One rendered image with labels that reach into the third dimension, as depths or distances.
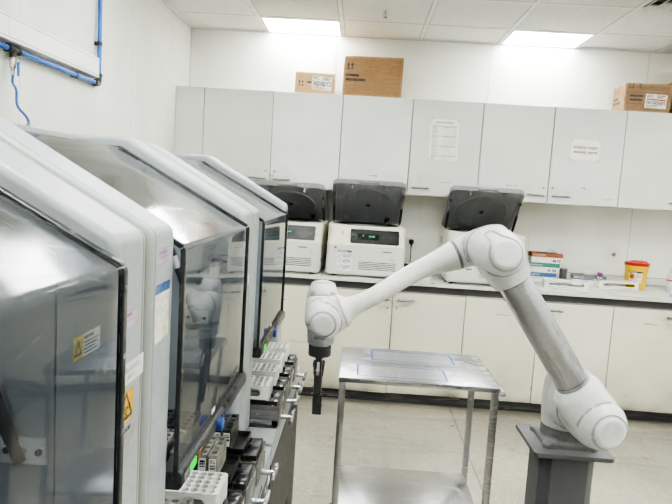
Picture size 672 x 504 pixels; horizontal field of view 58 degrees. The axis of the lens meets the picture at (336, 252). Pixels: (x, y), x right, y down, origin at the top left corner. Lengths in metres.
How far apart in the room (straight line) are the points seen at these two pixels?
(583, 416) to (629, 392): 2.86
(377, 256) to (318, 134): 1.01
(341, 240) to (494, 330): 1.25
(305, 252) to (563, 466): 2.56
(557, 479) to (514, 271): 0.79
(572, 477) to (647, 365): 2.64
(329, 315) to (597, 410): 0.84
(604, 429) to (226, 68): 3.97
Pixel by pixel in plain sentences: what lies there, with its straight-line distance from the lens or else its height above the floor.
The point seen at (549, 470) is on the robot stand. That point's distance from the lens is 2.27.
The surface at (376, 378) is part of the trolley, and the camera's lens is 2.32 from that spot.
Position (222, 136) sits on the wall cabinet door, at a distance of 4.67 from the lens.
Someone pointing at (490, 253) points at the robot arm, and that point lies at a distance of 1.78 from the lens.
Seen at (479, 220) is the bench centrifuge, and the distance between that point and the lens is 4.79.
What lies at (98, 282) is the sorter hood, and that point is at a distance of 0.76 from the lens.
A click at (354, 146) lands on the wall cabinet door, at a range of 4.55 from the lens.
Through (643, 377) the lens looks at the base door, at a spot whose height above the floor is 0.33.
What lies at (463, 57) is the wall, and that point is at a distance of 5.04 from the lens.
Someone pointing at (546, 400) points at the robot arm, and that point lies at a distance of 2.24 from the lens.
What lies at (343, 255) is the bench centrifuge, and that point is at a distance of 4.28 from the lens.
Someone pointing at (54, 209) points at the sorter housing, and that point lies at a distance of 0.87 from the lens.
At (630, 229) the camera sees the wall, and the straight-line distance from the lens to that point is 5.33.
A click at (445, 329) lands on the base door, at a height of 0.57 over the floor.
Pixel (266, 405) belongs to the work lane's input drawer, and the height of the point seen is 0.80.
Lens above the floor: 1.52
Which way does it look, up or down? 6 degrees down
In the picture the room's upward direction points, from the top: 4 degrees clockwise
